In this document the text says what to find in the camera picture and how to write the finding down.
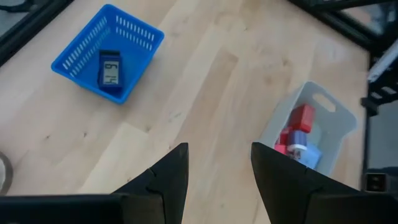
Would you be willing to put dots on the small black socket box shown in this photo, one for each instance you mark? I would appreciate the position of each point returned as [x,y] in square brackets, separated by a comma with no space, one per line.
[374,182]

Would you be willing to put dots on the brass lamp with white bulb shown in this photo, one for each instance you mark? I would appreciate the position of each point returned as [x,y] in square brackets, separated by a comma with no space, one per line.
[8,168]

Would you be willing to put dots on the pink wall charger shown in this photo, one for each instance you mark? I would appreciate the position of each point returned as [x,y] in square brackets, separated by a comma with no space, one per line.
[284,137]

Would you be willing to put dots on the red wall charger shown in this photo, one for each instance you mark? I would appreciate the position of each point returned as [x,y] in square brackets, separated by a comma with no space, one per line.
[301,118]

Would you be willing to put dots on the white plastic storage bin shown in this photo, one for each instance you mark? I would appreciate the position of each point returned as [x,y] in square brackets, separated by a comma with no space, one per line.
[342,124]

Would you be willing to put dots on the silver aluminium extrusion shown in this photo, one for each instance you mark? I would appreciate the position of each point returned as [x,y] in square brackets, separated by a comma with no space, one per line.
[384,62]

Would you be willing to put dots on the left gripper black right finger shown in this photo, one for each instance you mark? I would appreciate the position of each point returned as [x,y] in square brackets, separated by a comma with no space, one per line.
[286,193]

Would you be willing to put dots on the purple wall charger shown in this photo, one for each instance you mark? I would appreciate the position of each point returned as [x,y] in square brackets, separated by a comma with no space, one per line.
[297,138]

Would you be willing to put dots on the navy blue digital clock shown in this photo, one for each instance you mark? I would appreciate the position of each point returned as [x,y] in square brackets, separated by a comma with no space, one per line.
[111,73]

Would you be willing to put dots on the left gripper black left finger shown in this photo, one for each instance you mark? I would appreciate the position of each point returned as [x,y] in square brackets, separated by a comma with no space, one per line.
[168,186]

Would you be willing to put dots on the blue slotted plastic basket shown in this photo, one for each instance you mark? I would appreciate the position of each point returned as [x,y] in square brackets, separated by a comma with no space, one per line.
[136,56]

